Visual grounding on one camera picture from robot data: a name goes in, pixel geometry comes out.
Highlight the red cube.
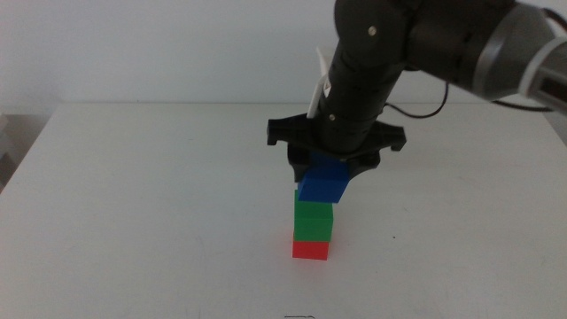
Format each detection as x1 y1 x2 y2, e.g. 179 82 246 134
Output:
291 239 330 261

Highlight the blue cube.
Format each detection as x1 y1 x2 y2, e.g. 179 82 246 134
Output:
297 152 352 205

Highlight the green cube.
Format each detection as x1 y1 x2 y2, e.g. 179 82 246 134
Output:
292 190 335 244

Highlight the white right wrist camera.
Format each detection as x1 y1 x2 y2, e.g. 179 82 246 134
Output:
306 47 332 121

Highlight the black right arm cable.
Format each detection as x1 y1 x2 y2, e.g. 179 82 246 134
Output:
383 7 567 121

